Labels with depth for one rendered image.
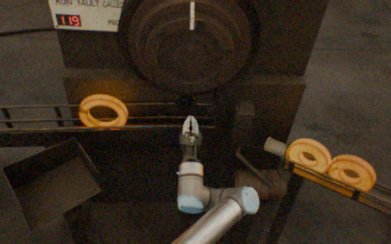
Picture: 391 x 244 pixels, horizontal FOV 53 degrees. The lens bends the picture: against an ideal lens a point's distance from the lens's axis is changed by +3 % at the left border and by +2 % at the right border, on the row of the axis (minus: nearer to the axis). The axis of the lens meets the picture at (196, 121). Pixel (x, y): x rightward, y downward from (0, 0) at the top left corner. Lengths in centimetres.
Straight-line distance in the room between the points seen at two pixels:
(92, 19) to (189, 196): 70
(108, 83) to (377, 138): 188
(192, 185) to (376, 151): 163
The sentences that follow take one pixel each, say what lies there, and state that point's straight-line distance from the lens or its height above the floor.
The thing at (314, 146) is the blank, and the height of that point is 78.
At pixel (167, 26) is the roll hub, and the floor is 122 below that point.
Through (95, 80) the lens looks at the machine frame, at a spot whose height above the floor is 86.
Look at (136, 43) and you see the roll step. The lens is 127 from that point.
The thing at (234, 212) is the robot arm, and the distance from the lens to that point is 129.
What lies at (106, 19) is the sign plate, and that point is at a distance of 143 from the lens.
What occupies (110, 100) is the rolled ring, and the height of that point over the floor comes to 82.
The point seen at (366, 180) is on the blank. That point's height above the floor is 74.
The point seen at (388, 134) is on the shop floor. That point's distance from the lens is 289.
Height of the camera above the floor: 183
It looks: 45 degrees down
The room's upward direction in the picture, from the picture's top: 5 degrees clockwise
